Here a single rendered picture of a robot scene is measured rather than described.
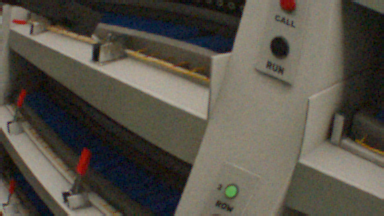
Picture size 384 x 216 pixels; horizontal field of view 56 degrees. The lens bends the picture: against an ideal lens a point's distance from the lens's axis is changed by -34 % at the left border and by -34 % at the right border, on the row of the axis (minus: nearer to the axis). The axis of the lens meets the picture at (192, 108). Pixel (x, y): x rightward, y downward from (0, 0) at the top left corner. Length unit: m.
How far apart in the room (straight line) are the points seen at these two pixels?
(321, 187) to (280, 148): 0.06
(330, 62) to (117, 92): 0.23
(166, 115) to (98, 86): 0.11
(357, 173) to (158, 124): 0.22
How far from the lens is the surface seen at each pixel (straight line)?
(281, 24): 0.38
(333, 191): 0.35
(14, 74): 0.95
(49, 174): 0.67
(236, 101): 0.39
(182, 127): 0.43
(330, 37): 0.36
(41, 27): 0.77
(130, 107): 0.48
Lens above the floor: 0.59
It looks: 7 degrees down
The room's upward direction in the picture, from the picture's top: 19 degrees clockwise
